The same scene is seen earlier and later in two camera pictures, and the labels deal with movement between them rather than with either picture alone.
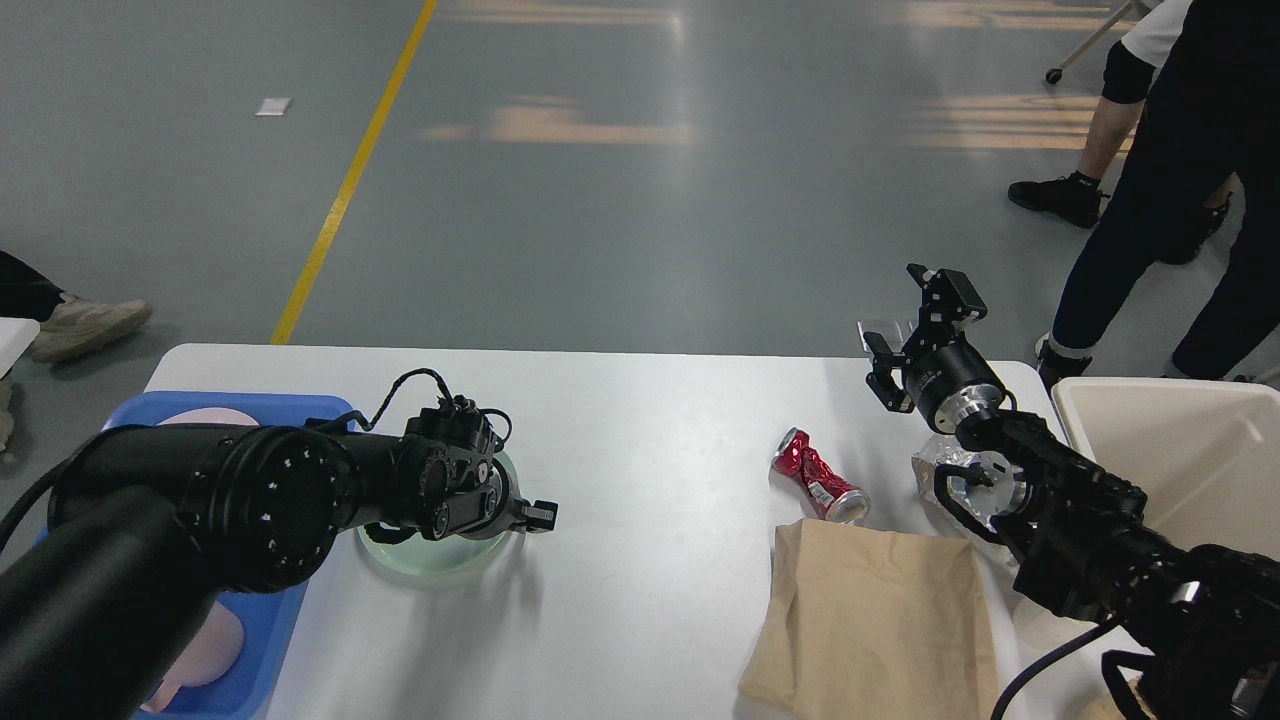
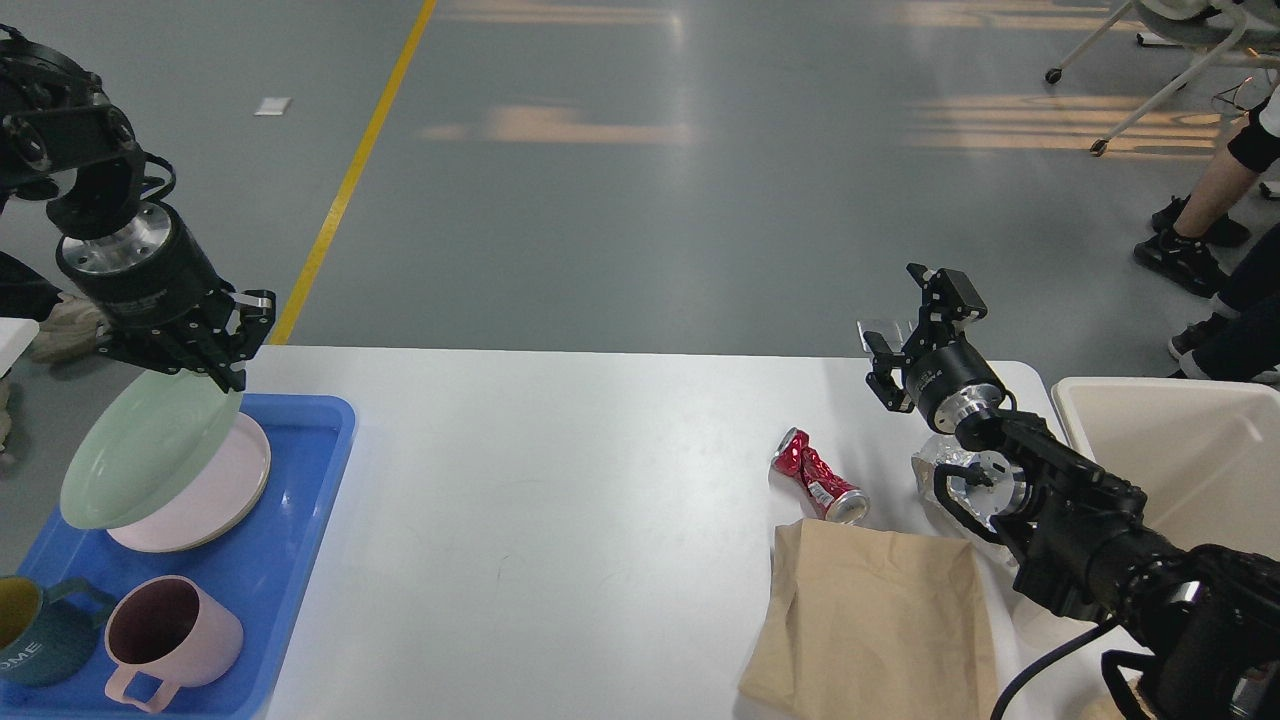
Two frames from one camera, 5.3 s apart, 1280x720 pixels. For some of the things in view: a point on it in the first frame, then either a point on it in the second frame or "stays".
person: (1149, 32) → (1185, 237)
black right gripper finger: (949, 301) stays
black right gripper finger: (881, 380) stays
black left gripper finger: (540, 516) → (252, 314)
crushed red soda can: (833, 497) stays
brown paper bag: (866, 623) stays
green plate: (446, 555) → (150, 440)
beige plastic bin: (1206, 453) stays
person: (67, 325) stays
